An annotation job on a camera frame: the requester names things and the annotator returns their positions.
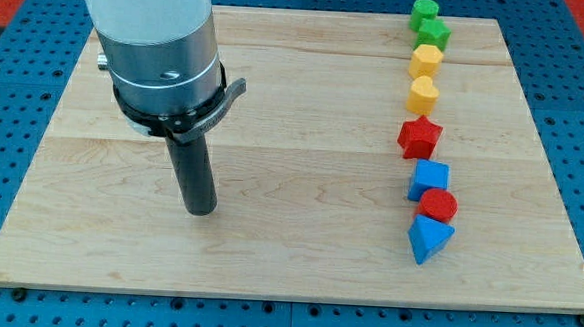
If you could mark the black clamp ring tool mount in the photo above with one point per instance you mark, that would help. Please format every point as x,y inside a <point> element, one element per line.
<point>152,112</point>

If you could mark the black cylindrical pointer rod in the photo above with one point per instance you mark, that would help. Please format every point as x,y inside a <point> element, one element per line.
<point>193,171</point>

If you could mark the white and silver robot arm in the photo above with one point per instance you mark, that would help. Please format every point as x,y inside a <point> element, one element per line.
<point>169,82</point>

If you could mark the light wooden board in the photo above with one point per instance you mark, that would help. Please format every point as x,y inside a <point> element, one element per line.
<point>311,183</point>

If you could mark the red star block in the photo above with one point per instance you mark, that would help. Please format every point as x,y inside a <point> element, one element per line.
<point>418,138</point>

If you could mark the blue cube block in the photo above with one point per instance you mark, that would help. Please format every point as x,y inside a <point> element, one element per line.
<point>427,175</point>

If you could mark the yellow heart block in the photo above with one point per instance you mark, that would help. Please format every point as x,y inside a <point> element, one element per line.
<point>422,96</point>

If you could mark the blue triangle block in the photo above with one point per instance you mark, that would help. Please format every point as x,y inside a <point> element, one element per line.
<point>427,237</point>

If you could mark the red cylinder block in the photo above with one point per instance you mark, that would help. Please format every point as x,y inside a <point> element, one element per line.
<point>437,204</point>

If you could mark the yellow hexagon block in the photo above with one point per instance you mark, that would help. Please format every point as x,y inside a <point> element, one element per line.
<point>426,60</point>

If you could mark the green star block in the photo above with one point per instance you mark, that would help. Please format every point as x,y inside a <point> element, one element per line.
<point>433,32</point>

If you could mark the green cylinder block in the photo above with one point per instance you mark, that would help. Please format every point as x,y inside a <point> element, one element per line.
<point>421,10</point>

